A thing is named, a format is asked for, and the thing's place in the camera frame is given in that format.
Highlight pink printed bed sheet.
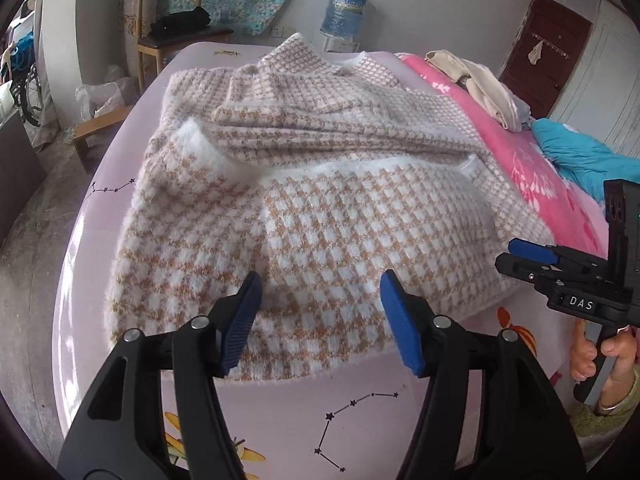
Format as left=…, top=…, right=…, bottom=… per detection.
left=52, top=42, right=581, bottom=476

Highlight beige clothes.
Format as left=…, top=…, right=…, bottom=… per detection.
left=425, top=50, right=521, bottom=131

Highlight wooden chair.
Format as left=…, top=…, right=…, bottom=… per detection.
left=132, top=0, right=235, bottom=92

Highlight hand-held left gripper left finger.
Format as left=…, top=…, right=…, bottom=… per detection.
left=57, top=270, right=264, bottom=480

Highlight beige white houndstooth coat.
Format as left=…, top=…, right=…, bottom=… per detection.
left=102, top=32, right=556, bottom=386

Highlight person's right forearm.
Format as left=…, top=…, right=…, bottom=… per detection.
left=570, top=385, right=640, bottom=466

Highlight dark cabinet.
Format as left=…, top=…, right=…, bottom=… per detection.
left=0, top=110, right=48, bottom=243

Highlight wheelchair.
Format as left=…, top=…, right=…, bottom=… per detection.
left=7, top=30, right=43, bottom=128

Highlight pink floral blanket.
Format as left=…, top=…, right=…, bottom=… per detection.
left=395, top=51, right=608, bottom=256

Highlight black bag on chair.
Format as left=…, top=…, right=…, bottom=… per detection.
left=150, top=6, right=211, bottom=38

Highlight clear plastic bag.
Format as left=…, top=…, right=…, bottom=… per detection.
left=75, top=65, right=138, bottom=121

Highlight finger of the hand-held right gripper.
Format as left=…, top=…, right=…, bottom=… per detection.
left=508, top=239, right=558, bottom=266
left=495, top=254, right=552, bottom=286

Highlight white water dispenser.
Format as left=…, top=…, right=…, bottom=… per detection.
left=322, top=35, right=363, bottom=54

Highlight brown door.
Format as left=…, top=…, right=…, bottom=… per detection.
left=499, top=0, right=593, bottom=118

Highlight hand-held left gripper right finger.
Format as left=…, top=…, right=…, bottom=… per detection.
left=380, top=270, right=586, bottom=480

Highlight blue water jug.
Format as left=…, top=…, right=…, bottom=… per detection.
left=320, top=0, right=371, bottom=41

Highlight blue quilt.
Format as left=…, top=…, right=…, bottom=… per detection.
left=531, top=119, right=640, bottom=206

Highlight low wooden stool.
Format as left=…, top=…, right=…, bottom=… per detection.
left=72, top=105, right=135, bottom=161

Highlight grey cloth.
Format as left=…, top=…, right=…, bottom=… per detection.
left=512, top=97, right=533, bottom=128

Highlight person's right hand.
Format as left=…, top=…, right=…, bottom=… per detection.
left=570, top=320, right=640, bottom=410

